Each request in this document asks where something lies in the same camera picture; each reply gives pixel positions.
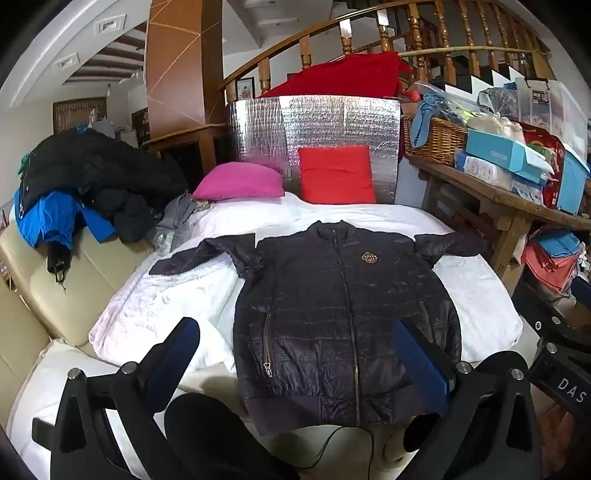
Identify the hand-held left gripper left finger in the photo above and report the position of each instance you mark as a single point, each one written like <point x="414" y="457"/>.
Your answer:
<point x="184" y="339"/>

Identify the white patterned box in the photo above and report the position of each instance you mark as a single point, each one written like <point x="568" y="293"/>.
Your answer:
<point x="485" y="171"/>

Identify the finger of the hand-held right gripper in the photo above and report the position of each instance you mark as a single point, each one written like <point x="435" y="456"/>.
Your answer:
<point x="554" y="318"/>

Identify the white bed sheet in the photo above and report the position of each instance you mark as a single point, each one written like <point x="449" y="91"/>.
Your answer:
<point x="51" y="383"/>

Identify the silver insulation panel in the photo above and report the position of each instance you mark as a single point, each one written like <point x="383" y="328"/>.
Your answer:
<point x="258" y="129"/>

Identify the red bag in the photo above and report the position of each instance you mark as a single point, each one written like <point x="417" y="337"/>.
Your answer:
<point x="551" y="166"/>

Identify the grey cloth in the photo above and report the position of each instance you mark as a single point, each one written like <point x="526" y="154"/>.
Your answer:
<point x="178" y="217"/>

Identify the clear plastic storage box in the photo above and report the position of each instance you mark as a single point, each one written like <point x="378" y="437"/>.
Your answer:
<point x="554" y="108"/>

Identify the white blanket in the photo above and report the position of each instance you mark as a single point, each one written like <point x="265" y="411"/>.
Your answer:
<point x="152" y="300"/>

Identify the wooden table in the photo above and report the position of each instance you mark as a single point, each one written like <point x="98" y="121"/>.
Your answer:
<point x="480" y="198"/>

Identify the wooden column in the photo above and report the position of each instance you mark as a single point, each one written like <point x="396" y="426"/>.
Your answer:
<point x="180" y="69"/>

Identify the teal plastic bin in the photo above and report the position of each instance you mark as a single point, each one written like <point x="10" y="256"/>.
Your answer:
<point x="575" y="180"/>

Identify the framed picture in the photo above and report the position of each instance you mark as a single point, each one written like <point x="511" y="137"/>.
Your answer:
<point x="245" y="88"/>

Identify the blue cardboard box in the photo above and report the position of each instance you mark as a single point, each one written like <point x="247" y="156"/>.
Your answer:
<point x="494" y="147"/>

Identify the dark navy puffer jacket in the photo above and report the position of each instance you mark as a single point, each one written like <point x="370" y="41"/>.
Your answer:
<point x="323" y="300"/>

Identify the woven wall hanging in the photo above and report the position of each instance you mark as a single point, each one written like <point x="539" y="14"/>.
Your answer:
<point x="74" y="113"/>

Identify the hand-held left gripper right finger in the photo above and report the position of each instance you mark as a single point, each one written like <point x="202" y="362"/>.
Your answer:
<point x="420" y="364"/>

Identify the recessed ceiling light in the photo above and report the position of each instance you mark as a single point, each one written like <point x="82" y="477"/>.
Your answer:
<point x="110" y="24"/>
<point x="68" y="61"/>

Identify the blue jacket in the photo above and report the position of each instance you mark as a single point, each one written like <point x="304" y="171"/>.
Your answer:
<point x="46" y="217"/>

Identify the wooden stair railing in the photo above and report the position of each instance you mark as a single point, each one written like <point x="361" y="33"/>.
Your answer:
<point x="443" y="50"/>

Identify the pile of dark and blue coats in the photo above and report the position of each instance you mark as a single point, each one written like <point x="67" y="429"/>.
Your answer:
<point x="101" y="161"/>

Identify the wicker basket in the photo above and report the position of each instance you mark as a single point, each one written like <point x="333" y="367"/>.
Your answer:
<point x="438" y="143"/>

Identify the beige leather sofa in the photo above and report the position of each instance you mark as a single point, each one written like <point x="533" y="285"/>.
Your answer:
<point x="83" y="286"/>

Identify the light blue cloth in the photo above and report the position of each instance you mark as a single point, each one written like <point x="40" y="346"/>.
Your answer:
<point x="425" y="115"/>

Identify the cream folded cloth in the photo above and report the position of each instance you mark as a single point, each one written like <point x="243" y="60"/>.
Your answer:
<point x="494" y="127"/>

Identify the stack of folded cloths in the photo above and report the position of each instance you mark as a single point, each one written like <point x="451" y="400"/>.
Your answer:
<point x="551" y="263"/>

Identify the pink pillow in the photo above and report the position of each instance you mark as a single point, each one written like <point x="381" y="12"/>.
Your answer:
<point x="240" y="182"/>

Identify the red pillow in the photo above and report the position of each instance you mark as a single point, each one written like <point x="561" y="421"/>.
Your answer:
<point x="337" y="175"/>

